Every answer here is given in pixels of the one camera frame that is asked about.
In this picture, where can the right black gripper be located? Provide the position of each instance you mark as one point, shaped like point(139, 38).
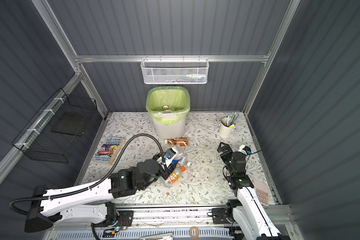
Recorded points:
point(230, 153)

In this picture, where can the white wire wall basket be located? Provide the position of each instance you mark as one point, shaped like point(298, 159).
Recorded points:
point(175, 73)

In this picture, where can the tape roll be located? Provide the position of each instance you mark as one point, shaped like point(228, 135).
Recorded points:
point(194, 233)

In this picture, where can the white trash bin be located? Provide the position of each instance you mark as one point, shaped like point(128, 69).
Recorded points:
point(168, 126)

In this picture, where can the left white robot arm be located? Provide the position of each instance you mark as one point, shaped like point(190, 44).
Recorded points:
point(91, 203)

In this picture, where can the blue white label bottle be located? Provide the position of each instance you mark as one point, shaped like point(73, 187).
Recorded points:
point(175, 155)

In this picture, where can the black wire side basket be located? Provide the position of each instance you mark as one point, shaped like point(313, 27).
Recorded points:
point(54, 135)

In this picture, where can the orange label bottle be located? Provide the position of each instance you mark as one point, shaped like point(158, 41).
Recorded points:
point(175, 175)

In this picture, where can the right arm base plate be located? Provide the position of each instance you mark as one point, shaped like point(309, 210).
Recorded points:
point(222, 216)

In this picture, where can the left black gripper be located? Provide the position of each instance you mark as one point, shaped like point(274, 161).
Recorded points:
point(168, 171)

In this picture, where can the pink white calculator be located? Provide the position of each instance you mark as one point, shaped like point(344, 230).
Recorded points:
point(262, 191)

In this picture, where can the white pen cup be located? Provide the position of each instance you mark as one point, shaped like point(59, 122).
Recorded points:
point(226, 130)

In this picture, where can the green bin liner bag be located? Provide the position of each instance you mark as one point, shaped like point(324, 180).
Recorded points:
point(168, 104)

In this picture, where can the colourful paperback book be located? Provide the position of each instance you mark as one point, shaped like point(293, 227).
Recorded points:
point(108, 152)

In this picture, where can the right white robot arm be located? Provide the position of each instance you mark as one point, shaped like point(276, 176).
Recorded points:
point(246, 209)

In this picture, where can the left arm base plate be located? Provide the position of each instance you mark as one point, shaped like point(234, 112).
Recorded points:
point(117, 219)

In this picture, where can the brown label bottle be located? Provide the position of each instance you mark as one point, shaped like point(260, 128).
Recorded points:
point(181, 142)

